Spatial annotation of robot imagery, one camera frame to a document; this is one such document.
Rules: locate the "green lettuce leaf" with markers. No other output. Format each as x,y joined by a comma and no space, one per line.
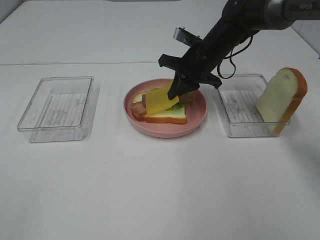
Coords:
178,106

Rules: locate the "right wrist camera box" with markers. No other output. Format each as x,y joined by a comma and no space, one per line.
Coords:
186,37

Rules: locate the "clear plastic container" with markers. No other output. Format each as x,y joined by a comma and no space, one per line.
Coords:
235,101
61,109

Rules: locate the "right clear plastic container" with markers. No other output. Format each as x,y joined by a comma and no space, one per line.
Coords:
235,101

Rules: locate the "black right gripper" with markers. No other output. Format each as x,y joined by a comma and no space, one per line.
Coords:
193,68

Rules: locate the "yellow cheese slice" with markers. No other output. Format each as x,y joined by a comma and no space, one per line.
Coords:
157,101

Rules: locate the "bread slice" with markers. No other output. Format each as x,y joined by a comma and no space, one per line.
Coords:
173,115
281,98

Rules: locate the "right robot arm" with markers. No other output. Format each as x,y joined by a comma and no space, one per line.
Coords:
240,20

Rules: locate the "pink round plate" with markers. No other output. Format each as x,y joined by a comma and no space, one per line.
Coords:
195,113

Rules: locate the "curved bacon strip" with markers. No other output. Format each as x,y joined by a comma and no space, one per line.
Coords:
184,99

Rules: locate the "left clear plastic container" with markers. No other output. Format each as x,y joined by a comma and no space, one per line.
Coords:
61,109

